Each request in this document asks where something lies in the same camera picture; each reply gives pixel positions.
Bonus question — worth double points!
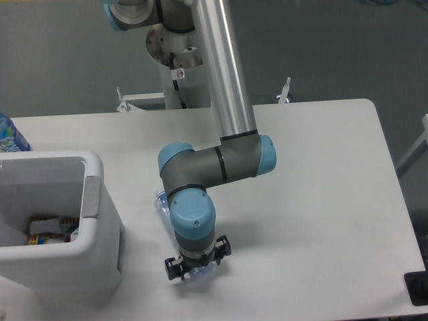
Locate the blue labelled bottle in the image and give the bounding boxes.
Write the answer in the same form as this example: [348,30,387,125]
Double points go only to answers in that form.
[1,113,33,152]

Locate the white plastic trash can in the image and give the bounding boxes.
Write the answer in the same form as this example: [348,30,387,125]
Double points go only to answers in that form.
[1,150,125,291]

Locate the clear plastic water bottle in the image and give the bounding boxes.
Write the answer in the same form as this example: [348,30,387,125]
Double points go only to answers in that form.
[154,189,214,280]

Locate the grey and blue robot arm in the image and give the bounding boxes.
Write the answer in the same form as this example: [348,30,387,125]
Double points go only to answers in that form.
[103,1,277,280]

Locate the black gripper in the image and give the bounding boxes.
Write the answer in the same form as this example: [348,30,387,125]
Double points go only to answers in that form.
[165,235,231,281]

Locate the black cable on pedestal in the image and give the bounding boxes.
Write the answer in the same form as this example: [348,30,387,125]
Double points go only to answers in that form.
[169,51,187,110]

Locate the colourful wrappers in trash can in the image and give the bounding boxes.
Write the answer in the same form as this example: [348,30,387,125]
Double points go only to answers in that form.
[27,216,80,245]

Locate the white frame at right edge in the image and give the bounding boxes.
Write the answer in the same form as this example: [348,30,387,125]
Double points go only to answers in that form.
[395,114,427,179]

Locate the black clamp at table edge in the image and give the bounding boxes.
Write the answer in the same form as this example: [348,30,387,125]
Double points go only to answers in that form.
[404,271,427,306]

